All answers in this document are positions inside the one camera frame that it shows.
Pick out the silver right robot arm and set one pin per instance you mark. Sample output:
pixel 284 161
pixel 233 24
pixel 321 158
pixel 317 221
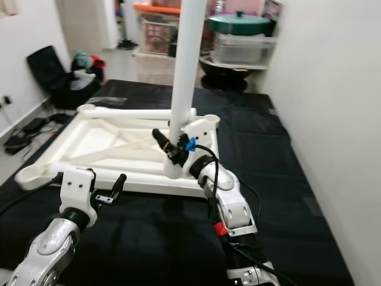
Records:
pixel 238 208

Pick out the red cloth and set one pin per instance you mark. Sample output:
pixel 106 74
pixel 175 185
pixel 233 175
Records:
pixel 97 62

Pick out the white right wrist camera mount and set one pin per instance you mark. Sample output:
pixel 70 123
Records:
pixel 205 128

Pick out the white plastic table top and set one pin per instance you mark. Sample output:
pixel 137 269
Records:
pixel 149 185

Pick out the black power adapter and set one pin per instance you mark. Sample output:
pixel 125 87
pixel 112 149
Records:
pixel 15 142
pixel 36 123

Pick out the patterned storage box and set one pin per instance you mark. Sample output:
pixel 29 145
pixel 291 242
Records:
pixel 158 37

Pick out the clear tape strip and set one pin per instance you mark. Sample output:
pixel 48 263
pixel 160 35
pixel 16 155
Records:
pixel 110 101

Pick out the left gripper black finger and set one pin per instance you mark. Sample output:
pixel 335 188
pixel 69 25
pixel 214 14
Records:
pixel 121 182

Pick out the clear plastic storage box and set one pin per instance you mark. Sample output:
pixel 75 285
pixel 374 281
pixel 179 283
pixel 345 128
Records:
pixel 244 49

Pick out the tan rubber band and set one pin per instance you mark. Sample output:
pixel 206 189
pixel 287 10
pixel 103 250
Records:
pixel 171 149

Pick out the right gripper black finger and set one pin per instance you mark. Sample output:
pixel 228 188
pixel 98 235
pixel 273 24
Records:
pixel 162 140

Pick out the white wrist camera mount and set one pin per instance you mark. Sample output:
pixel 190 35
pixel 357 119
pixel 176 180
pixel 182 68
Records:
pixel 77 182
pixel 205 128

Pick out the green pot lid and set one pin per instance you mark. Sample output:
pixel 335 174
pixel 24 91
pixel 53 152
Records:
pixel 241 24

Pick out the white wall power socket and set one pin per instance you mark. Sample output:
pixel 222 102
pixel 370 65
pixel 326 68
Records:
pixel 7 100

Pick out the black tablecloth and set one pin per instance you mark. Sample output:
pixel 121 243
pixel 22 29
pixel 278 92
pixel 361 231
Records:
pixel 155 244

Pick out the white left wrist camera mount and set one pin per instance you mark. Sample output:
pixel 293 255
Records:
pixel 77 182

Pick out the orange tray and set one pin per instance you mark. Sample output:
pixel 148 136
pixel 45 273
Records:
pixel 158 8

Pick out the clear plastic bag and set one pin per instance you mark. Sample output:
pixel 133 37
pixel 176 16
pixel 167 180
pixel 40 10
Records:
pixel 80 81

